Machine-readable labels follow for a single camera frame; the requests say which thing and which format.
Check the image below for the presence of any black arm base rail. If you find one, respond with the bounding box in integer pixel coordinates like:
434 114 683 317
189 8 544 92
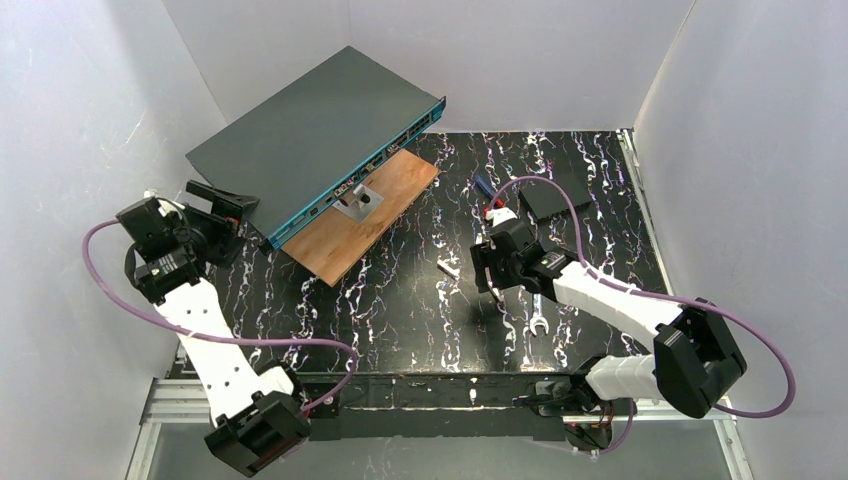
309 372 567 442

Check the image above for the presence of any silver open-end wrench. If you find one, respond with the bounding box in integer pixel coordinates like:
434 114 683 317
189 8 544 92
528 294 550 336

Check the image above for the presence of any dark teal network switch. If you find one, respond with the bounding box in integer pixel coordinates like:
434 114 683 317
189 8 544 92
186 46 446 253

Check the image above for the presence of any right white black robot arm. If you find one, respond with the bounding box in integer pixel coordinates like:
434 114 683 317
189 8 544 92
470 208 747 418

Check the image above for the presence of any blue red screwdriver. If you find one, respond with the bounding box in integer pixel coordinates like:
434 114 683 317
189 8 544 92
473 174 497 200

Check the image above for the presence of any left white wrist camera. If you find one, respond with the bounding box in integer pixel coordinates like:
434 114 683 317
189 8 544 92
143 190 185 217

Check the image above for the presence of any small black box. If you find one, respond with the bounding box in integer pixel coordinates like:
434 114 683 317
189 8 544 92
519 174 592 221

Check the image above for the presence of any silver metal mount bracket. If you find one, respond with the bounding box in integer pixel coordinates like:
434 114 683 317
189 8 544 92
332 184 384 223

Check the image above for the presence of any wooden base board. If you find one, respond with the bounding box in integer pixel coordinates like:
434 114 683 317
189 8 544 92
282 149 440 286

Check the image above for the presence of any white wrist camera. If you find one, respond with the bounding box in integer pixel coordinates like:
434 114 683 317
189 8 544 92
483 207 518 228
143 190 185 217

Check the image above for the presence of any aluminium frame rail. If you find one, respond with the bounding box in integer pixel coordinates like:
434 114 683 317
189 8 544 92
126 373 754 479

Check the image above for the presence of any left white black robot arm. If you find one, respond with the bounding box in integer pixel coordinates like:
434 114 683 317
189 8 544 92
116 181 311 478

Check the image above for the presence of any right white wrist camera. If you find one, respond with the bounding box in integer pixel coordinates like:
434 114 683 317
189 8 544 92
483 207 518 228

